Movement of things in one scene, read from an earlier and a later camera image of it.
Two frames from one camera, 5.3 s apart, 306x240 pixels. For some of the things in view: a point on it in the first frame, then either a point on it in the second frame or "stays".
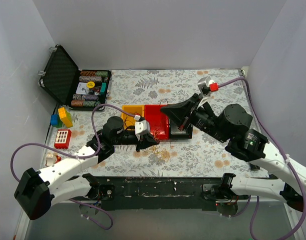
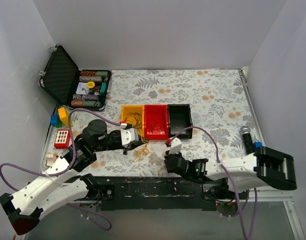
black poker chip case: x=77 y=89 stays
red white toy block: x=62 y=139 stays
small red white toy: x=52 y=159 stays
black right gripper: x=191 y=113 → x=169 y=162
